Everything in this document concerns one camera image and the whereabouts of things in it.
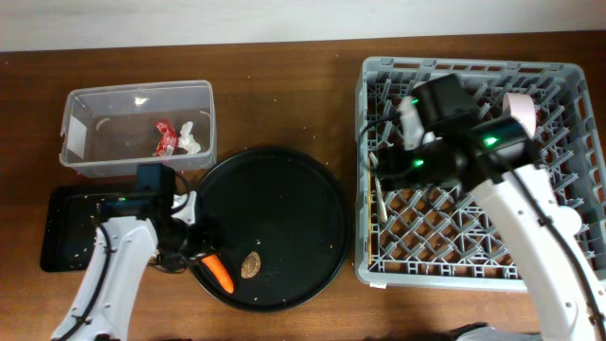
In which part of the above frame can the orange carrot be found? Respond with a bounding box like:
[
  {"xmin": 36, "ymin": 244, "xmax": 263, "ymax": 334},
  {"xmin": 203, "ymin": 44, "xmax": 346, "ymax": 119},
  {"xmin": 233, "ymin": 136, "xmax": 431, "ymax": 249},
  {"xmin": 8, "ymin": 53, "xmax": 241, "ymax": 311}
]
[{"xmin": 202, "ymin": 254, "xmax": 235, "ymax": 294}]

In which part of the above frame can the white plastic fork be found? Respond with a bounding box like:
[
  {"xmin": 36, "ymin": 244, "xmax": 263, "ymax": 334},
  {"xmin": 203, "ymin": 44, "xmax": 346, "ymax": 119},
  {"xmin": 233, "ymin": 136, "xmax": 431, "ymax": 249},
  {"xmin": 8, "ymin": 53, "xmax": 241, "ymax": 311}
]
[{"xmin": 369, "ymin": 153, "xmax": 387, "ymax": 224}]

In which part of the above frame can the wooden chopstick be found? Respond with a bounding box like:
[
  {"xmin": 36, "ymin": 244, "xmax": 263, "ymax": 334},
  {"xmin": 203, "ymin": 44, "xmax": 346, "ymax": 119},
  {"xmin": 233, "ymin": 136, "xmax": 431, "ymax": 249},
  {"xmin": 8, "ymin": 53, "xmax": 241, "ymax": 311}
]
[{"xmin": 366, "ymin": 171, "xmax": 373, "ymax": 268}]

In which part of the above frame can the pink bowl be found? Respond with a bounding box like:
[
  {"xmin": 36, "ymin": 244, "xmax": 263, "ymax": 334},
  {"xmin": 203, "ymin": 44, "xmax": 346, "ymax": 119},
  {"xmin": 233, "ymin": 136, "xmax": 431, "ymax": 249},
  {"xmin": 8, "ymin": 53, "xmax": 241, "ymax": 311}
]
[{"xmin": 503, "ymin": 93, "xmax": 537, "ymax": 138}]

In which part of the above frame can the red snack wrapper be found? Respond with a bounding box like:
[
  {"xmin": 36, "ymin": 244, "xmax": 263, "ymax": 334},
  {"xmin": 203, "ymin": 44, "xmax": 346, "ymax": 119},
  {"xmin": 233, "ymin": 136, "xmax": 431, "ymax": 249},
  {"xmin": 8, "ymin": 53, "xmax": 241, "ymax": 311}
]
[{"xmin": 153, "ymin": 119, "xmax": 178, "ymax": 157}]

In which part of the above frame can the white paper cup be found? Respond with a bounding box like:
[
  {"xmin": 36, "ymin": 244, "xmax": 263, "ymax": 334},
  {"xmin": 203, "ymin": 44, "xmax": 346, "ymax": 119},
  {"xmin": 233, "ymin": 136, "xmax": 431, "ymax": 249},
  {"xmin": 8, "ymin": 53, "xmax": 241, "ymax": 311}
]
[{"xmin": 559, "ymin": 206, "xmax": 582, "ymax": 235}]

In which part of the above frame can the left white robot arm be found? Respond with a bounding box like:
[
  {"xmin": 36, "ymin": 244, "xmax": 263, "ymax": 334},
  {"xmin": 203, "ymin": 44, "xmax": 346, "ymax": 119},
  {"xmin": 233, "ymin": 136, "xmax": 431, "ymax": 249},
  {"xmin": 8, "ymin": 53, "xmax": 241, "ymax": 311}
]
[{"xmin": 52, "ymin": 163, "xmax": 235, "ymax": 340}]

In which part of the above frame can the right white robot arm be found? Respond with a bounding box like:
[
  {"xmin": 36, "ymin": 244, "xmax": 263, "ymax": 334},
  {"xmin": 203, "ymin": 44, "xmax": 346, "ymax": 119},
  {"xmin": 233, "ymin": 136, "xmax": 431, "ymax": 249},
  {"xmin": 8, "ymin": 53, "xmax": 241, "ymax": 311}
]
[{"xmin": 371, "ymin": 74, "xmax": 605, "ymax": 340}]

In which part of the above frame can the grey dishwasher rack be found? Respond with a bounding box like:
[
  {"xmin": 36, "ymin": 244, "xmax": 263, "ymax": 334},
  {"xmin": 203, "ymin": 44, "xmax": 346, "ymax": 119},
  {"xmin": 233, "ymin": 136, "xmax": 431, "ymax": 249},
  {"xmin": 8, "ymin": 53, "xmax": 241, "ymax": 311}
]
[{"xmin": 353, "ymin": 57, "xmax": 605, "ymax": 292}]

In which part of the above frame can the brown walnut shell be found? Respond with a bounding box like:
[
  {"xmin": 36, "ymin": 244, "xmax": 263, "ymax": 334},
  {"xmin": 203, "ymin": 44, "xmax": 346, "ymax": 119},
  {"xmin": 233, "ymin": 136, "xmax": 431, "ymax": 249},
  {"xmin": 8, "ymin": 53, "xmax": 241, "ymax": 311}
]
[{"xmin": 241, "ymin": 251, "xmax": 261, "ymax": 279}]

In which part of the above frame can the round black tray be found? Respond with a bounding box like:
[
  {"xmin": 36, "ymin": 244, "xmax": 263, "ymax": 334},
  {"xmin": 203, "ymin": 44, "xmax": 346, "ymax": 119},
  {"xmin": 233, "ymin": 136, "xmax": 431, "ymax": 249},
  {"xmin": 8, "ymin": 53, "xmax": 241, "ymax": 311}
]
[{"xmin": 190, "ymin": 147, "xmax": 353, "ymax": 313}]

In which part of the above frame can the crumpled white tissue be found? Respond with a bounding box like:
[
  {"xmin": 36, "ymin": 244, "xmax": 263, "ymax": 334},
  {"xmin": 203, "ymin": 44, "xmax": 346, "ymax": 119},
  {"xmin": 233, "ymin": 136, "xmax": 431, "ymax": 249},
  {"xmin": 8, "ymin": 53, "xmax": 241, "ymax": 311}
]
[{"xmin": 178, "ymin": 121, "xmax": 201, "ymax": 154}]

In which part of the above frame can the black rectangular tray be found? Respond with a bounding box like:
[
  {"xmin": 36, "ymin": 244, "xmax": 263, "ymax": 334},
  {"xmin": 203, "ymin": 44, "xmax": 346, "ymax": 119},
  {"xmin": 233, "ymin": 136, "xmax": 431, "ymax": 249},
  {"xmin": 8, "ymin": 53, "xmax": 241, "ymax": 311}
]
[{"xmin": 40, "ymin": 184, "xmax": 143, "ymax": 273}]

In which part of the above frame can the clear plastic bin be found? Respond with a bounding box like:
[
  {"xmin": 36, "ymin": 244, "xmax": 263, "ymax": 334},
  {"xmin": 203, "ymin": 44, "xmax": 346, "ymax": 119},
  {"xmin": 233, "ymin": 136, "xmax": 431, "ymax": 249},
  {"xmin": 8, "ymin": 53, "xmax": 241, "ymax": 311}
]
[{"xmin": 59, "ymin": 80, "xmax": 217, "ymax": 178}]

